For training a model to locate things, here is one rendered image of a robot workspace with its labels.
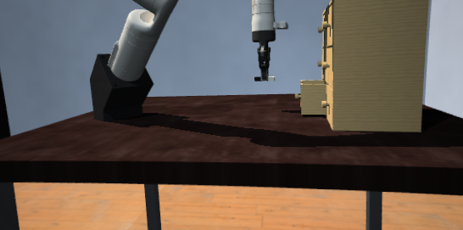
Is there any small wooden chest of drawers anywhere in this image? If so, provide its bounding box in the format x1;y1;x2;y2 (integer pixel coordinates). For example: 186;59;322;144
322;0;429;132

